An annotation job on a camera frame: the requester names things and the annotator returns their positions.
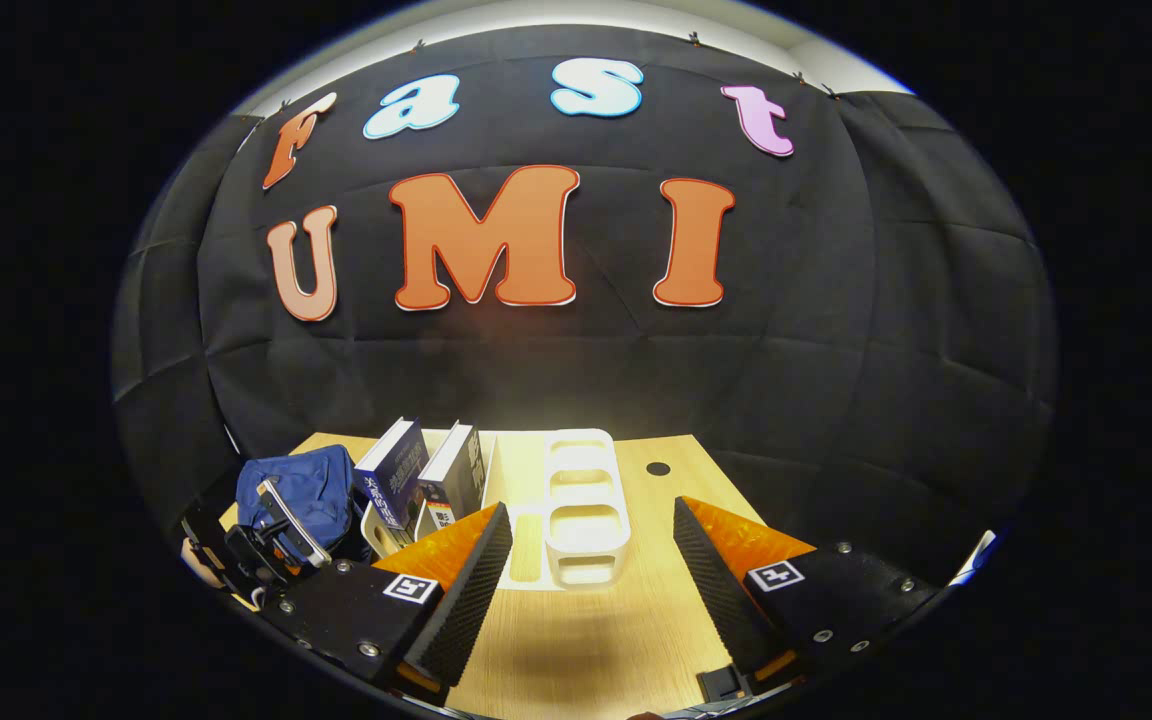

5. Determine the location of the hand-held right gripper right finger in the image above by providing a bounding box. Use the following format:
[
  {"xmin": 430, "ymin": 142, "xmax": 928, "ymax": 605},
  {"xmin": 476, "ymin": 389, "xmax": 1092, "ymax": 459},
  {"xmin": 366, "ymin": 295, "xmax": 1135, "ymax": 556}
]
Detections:
[{"xmin": 673, "ymin": 496, "xmax": 937, "ymax": 681}]

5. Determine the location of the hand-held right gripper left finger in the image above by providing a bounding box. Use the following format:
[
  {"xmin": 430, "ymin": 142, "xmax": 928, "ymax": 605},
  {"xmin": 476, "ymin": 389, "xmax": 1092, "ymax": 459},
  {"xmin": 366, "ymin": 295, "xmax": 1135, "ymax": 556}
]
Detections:
[{"xmin": 271, "ymin": 502, "xmax": 514, "ymax": 691}]

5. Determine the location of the blue schoolbag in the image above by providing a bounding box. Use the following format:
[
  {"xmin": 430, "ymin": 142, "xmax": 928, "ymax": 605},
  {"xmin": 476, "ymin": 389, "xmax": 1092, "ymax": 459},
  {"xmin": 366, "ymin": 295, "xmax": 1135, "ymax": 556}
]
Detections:
[{"xmin": 236, "ymin": 445, "xmax": 357, "ymax": 566}]

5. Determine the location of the portrait cover book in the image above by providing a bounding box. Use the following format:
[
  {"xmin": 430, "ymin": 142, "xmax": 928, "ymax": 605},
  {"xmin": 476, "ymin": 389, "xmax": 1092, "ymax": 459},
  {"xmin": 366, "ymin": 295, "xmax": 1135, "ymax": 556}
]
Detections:
[{"xmin": 416, "ymin": 422, "xmax": 485, "ymax": 531}]

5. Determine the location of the white bookshelf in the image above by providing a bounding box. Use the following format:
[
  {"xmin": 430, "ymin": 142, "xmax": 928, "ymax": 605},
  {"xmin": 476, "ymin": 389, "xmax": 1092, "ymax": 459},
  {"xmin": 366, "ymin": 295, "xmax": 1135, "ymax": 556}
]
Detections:
[{"xmin": 361, "ymin": 428, "xmax": 632, "ymax": 591}]

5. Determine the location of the dark blue cover book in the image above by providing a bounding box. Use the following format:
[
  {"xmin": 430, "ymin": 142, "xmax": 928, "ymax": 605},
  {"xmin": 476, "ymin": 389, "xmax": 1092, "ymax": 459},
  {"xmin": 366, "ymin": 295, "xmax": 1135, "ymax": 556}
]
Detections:
[{"xmin": 354, "ymin": 417, "xmax": 429, "ymax": 531}]

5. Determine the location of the black backdrop cloth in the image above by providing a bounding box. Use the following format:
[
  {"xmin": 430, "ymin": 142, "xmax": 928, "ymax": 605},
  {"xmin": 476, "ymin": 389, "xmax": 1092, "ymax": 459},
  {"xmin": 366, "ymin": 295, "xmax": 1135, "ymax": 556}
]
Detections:
[{"xmin": 111, "ymin": 25, "xmax": 1057, "ymax": 601}]

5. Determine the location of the white board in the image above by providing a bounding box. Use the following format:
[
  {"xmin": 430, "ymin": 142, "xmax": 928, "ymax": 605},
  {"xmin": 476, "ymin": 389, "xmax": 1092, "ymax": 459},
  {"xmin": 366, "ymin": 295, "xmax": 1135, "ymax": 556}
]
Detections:
[{"xmin": 948, "ymin": 528, "xmax": 999, "ymax": 589}]

